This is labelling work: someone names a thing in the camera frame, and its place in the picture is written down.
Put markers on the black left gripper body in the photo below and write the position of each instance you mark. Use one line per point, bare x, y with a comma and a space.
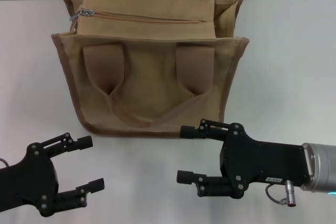
31, 179

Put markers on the silver metal zipper pull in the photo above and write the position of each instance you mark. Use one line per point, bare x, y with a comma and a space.
86, 12

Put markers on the khaki canvas food bag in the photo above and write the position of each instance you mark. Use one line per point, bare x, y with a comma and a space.
147, 85

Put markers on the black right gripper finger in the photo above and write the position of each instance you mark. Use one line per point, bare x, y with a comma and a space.
210, 186
207, 130

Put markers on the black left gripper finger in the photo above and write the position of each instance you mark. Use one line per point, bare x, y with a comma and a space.
76, 195
71, 142

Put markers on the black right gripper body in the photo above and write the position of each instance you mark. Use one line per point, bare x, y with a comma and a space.
262, 161

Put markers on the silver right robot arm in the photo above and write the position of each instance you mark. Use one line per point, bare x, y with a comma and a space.
321, 166

